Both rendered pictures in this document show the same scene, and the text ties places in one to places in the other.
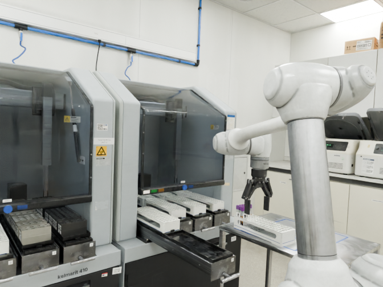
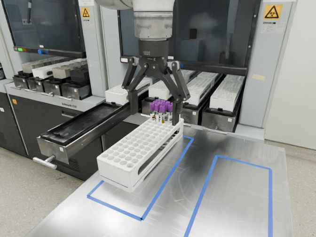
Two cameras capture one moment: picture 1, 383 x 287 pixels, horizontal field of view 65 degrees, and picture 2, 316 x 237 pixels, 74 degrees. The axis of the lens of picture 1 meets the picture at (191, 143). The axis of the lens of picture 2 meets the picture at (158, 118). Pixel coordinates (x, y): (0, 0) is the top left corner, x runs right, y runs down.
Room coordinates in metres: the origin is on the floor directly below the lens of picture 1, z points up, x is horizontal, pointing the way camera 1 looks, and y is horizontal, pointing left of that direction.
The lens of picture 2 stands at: (1.24, -0.83, 1.19)
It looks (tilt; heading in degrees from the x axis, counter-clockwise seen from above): 26 degrees down; 66
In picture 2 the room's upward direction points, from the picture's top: straight up
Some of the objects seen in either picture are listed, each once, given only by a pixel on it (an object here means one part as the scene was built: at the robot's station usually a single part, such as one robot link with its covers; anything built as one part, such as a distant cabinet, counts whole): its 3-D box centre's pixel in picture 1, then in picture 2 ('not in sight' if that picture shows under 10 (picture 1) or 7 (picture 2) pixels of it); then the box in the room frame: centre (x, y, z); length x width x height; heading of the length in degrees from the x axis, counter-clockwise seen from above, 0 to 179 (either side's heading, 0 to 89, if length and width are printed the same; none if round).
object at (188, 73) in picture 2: (137, 197); (187, 73); (1.99, 0.35, 0.83); 0.30 x 0.10 x 0.06; 40
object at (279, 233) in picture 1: (262, 228); (147, 144); (1.42, -0.36, 0.85); 0.30 x 0.10 x 0.06; 36
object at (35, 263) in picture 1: (24, 234); (88, 75); (1.40, 0.78, 0.78); 0.73 x 0.14 x 0.09; 40
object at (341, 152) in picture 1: (338, 142); not in sight; (3.40, -1.66, 1.22); 0.62 x 0.56 x 0.64; 128
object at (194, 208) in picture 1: (184, 205); (196, 90); (1.84, 0.03, 0.83); 0.30 x 0.10 x 0.06; 40
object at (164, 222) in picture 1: (155, 219); (130, 90); (1.54, 0.17, 0.83); 0.30 x 0.10 x 0.06; 40
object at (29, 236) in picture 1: (36, 234); (60, 73); (1.22, 0.63, 0.85); 0.12 x 0.02 x 0.06; 130
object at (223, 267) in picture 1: (175, 240); (110, 113); (1.40, 0.06, 0.78); 0.73 x 0.14 x 0.09; 40
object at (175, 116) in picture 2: (266, 203); (176, 112); (1.49, -0.39, 0.95); 0.03 x 0.01 x 0.07; 36
